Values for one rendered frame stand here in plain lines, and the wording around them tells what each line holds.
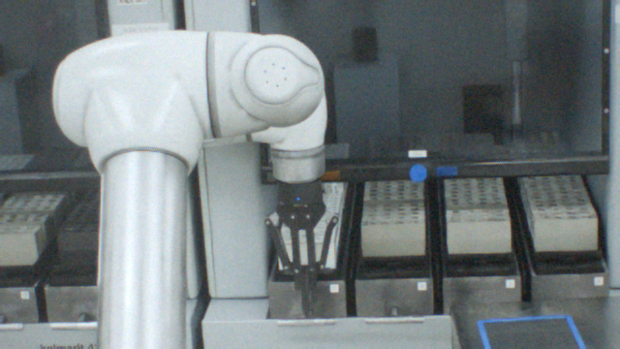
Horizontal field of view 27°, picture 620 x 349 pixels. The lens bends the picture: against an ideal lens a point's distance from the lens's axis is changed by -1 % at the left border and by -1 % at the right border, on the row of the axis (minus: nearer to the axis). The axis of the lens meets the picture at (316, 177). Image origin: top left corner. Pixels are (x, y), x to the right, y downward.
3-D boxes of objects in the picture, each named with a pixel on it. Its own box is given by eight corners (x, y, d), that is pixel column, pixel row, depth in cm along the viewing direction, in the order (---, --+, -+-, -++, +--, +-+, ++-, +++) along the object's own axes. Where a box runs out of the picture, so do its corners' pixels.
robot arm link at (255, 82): (322, 34, 165) (217, 40, 166) (320, 15, 147) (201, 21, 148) (326, 135, 165) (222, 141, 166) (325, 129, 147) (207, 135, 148)
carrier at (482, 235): (511, 248, 229) (511, 216, 227) (511, 252, 227) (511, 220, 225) (446, 250, 230) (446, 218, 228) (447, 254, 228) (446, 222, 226)
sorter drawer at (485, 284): (435, 191, 289) (434, 152, 286) (497, 189, 287) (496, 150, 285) (443, 326, 220) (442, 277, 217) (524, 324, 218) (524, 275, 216)
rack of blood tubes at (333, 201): (293, 219, 256) (291, 189, 254) (343, 217, 255) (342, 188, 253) (279, 276, 227) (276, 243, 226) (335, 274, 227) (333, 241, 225)
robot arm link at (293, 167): (272, 138, 220) (275, 172, 221) (266, 152, 211) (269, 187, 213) (325, 136, 219) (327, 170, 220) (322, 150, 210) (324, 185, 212)
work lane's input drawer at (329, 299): (300, 195, 291) (297, 157, 288) (361, 193, 290) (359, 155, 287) (266, 331, 222) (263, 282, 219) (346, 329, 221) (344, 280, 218)
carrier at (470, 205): (508, 231, 238) (507, 200, 236) (508, 235, 236) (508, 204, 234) (445, 233, 239) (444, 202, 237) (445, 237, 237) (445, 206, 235)
